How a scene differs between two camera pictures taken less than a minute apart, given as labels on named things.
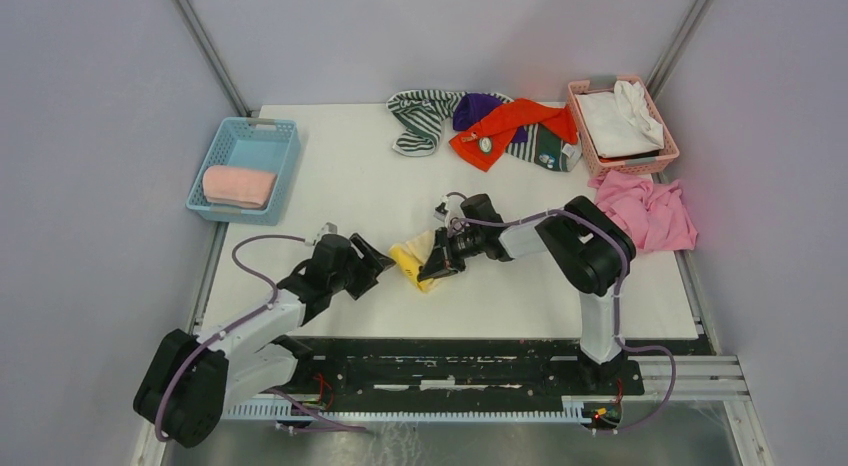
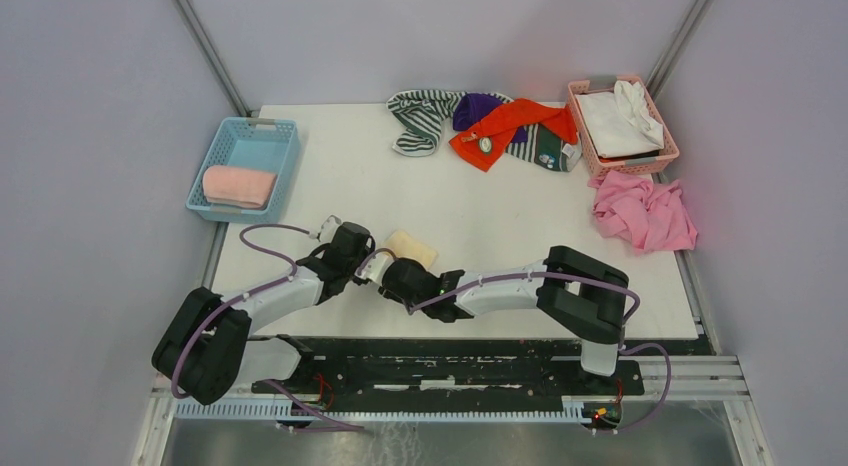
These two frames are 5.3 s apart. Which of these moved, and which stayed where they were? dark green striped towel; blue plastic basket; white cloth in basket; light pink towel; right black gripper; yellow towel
Moved: yellow towel; right black gripper
Stayed: light pink towel; white cloth in basket; blue plastic basket; dark green striped towel
